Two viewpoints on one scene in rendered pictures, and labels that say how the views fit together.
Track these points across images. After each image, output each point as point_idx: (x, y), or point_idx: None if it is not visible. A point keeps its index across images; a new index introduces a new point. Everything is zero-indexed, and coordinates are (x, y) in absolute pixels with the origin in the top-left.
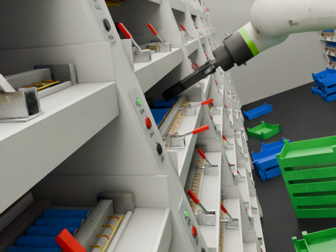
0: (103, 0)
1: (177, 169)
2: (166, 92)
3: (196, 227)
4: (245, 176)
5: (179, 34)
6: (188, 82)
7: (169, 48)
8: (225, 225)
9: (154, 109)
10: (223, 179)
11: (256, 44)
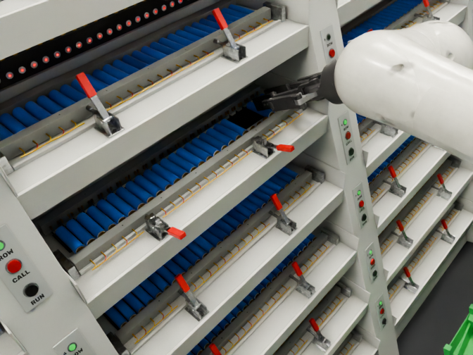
0: None
1: (82, 297)
2: (257, 98)
3: (103, 351)
4: (452, 192)
5: (307, 3)
6: (275, 104)
7: (237, 58)
8: (295, 286)
9: (227, 122)
10: (341, 220)
11: None
